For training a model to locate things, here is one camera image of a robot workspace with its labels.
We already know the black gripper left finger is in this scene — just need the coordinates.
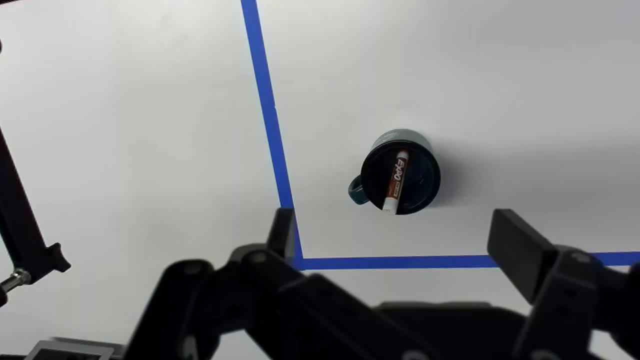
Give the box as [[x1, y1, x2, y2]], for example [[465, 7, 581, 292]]
[[124, 209, 428, 360]]

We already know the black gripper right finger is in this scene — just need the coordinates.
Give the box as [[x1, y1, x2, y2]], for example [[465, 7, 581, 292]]
[[488, 209, 640, 360]]

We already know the dark teal mug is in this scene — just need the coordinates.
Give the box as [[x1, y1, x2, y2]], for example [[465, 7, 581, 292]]
[[349, 129, 443, 216]]

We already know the blue tape line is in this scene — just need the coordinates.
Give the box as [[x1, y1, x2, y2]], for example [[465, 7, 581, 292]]
[[241, 0, 640, 270]]

